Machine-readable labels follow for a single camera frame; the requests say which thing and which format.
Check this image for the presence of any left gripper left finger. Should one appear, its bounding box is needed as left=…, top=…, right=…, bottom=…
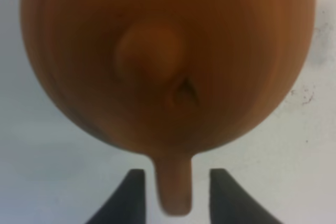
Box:
left=87, top=169, right=146, bottom=224

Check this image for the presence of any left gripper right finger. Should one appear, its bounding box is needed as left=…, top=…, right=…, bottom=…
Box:
left=209, top=168, right=280, bottom=224

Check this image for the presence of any brown clay teapot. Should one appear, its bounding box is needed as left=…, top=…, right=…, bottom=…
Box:
left=20, top=0, right=316, bottom=216

